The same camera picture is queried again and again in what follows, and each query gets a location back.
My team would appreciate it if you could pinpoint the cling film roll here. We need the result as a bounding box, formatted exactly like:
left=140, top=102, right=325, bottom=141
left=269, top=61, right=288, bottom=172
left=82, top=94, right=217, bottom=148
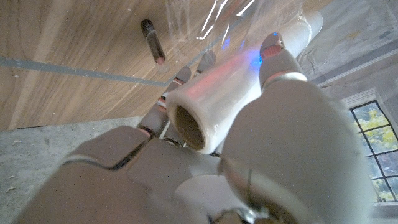
left=165, top=11, right=324, bottom=156

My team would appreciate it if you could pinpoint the clear cling film sheet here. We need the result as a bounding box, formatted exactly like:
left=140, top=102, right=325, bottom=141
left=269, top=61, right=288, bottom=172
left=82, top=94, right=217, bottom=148
left=164, top=0, right=312, bottom=57

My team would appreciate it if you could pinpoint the printed window backdrop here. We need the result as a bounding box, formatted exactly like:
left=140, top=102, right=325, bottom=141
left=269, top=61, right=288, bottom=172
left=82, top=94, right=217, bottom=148
left=298, top=0, right=398, bottom=224

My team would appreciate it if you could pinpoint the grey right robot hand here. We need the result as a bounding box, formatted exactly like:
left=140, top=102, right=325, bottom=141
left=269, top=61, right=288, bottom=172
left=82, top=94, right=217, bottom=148
left=12, top=32, right=376, bottom=224

